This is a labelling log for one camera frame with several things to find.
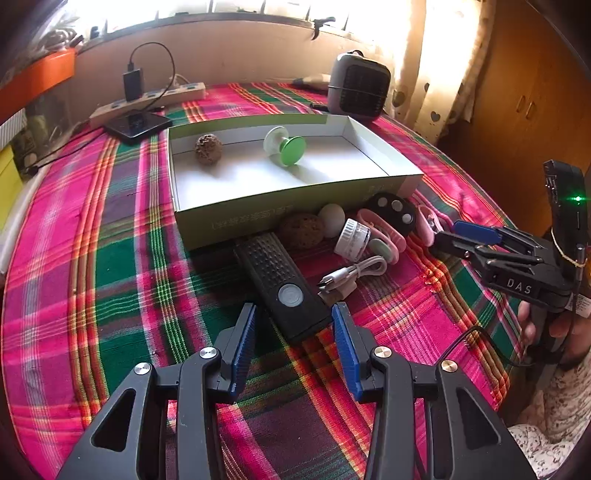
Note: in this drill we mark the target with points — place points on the pink white clip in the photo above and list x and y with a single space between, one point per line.
428 225

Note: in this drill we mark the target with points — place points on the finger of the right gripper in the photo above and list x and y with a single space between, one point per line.
480 234
465 249

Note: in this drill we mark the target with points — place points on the black charger plug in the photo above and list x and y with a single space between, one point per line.
132 82

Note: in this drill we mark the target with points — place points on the pink plaid bedspread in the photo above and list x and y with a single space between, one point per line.
99 282

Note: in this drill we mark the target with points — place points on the black three-button key fob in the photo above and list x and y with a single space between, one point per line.
398 212

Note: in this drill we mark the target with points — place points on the pink oval clip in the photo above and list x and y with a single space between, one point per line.
385 240

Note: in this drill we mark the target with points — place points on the person's right hand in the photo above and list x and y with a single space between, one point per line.
568 325

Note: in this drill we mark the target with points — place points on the yellow box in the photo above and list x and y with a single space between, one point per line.
10 183

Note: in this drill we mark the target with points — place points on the black smartphone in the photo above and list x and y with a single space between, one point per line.
135 126

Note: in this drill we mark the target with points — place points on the white egg-shaped object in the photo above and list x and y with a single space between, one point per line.
333 218

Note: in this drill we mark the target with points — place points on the wooden wardrobe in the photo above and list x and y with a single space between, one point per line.
532 104

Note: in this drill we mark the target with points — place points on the white power strip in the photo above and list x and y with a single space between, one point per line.
153 99

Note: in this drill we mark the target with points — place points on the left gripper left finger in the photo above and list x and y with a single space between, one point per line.
235 346

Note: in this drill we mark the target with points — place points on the striped grey box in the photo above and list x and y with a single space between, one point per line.
11 127

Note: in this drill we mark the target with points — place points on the orange tray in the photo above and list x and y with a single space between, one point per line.
35 80

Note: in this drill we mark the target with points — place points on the heart pattern curtain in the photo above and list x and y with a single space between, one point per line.
438 51

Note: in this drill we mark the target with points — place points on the green white suction holder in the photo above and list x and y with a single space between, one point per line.
290 149

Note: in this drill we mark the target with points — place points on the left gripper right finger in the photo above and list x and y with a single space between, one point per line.
354 344

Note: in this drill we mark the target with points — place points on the brown carved walnut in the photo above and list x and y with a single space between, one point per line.
301 231
208 149

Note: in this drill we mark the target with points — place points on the black remote control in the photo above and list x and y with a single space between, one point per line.
295 308

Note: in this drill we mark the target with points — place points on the green white cardboard tray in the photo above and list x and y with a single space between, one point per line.
248 191

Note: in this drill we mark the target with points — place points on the grey portable heater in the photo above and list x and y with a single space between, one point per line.
358 87

